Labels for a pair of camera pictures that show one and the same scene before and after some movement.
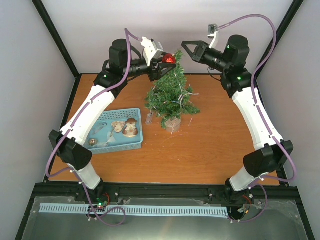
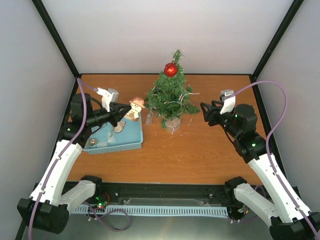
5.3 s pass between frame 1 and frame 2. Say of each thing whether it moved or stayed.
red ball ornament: moved
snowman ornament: moved
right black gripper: moved
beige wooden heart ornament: stayed
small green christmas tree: stayed
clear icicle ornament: stayed
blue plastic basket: stayed
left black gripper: moved
